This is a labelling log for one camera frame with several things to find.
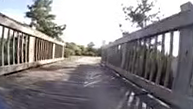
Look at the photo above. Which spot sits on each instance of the distant green trees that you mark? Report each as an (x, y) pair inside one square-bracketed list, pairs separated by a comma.
[(81, 49)]

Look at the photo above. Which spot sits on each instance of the wooden bridge deck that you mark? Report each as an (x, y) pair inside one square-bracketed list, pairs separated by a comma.
[(78, 89)]

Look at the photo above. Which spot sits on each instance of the thin sparse tree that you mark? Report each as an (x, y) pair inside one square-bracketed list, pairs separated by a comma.
[(141, 14)]

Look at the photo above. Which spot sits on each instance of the weathered wooden railing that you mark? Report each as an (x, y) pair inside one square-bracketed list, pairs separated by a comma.
[(31, 48), (184, 64)]

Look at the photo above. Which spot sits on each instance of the green pine tree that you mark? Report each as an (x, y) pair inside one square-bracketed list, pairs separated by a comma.
[(42, 17)]

